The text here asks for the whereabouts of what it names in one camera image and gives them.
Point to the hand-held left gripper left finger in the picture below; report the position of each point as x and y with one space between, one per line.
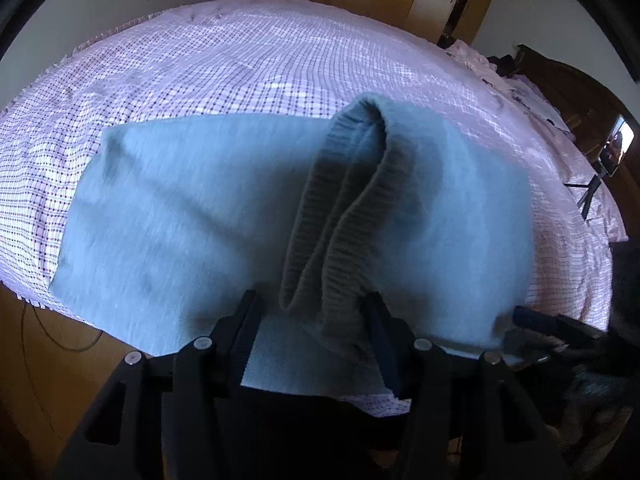
245 330

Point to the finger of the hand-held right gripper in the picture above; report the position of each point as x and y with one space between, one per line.
535 350
545 322

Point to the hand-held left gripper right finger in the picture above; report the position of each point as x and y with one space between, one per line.
387 345

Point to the light blue pants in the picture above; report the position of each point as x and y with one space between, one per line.
190 210

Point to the small black tripod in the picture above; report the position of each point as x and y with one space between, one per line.
592 187

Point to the smartphone with lit screen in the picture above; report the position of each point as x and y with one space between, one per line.
620 142

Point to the dark wooden headboard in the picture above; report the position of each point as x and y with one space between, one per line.
565 85

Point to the dark garment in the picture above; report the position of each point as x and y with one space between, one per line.
502 65

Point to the bed with checkered pink sheet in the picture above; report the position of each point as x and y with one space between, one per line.
225 60

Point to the crumpled pink garment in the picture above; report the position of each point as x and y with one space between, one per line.
467 57

